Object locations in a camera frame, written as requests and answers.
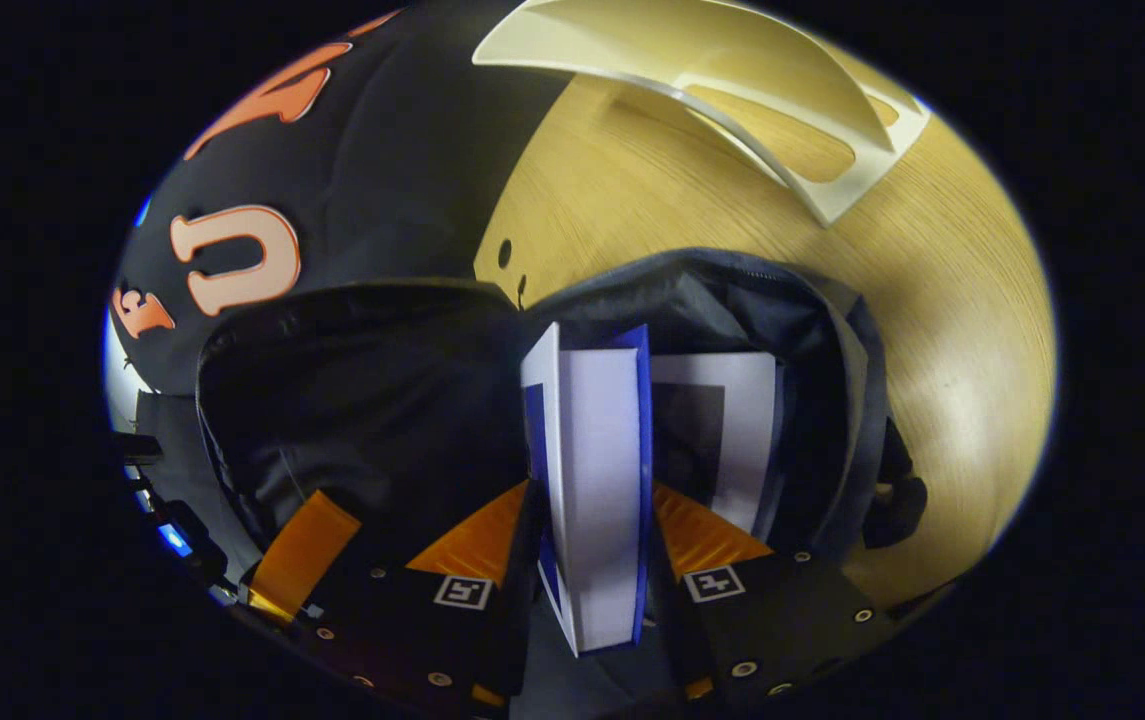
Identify white photo cover book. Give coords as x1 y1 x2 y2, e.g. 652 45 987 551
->
648 350 785 541

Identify grey schoolbag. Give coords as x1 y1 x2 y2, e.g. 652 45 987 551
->
195 247 930 720

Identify white bookshelf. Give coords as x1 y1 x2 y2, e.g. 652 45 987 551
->
472 0 933 229

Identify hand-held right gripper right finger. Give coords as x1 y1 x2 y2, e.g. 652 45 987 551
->
648 480 901 707

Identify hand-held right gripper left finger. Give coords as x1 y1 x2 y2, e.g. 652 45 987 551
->
304 478 549 715

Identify blue cover book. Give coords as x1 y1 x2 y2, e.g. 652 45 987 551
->
519 321 656 657

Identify black backdrop cloth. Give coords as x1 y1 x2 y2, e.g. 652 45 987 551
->
104 0 578 601

